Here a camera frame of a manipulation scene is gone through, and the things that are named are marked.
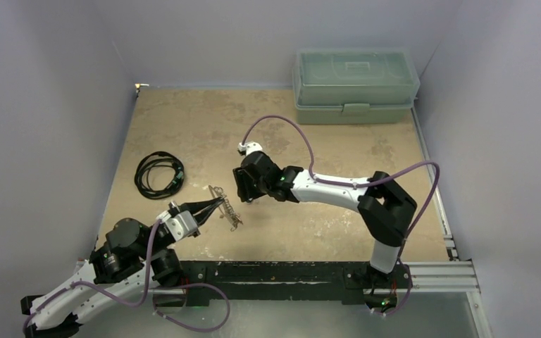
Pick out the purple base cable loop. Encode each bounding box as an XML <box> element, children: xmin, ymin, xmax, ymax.
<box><xmin>151</xmin><ymin>282</ymin><xmax>231</xmax><ymax>334</ymax></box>

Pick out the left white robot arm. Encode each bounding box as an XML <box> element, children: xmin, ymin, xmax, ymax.
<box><xmin>21</xmin><ymin>197</ymin><xmax>227</xmax><ymax>337</ymax></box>

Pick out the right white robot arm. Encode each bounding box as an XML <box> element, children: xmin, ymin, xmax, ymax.
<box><xmin>232</xmin><ymin>151</ymin><xmax>417</xmax><ymax>287</ymax></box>

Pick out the green plastic storage box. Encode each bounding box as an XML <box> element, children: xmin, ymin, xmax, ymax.
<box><xmin>292</xmin><ymin>47</ymin><xmax>421</xmax><ymax>125</ymax></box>

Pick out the coiled black cable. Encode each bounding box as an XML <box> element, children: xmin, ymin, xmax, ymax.
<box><xmin>133</xmin><ymin>151</ymin><xmax>186</xmax><ymax>201</ymax></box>

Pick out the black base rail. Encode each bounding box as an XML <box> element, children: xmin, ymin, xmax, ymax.
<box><xmin>178</xmin><ymin>261</ymin><xmax>413</xmax><ymax>311</ymax></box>

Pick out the silver foot-shaped keyring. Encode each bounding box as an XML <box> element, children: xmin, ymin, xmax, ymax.
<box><xmin>208</xmin><ymin>185</ymin><xmax>243</xmax><ymax>232</ymax></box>

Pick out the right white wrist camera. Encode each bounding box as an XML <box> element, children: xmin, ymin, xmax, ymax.
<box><xmin>237</xmin><ymin>142</ymin><xmax>263</xmax><ymax>157</ymax></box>

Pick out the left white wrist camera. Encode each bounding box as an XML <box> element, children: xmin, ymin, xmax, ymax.
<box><xmin>156</xmin><ymin>201</ymin><xmax>200</xmax><ymax>244</ymax></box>

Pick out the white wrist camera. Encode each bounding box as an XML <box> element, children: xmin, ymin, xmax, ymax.
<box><xmin>156</xmin><ymin>201</ymin><xmax>200</xmax><ymax>244</ymax></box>
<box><xmin>237</xmin><ymin>142</ymin><xmax>263</xmax><ymax>157</ymax></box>

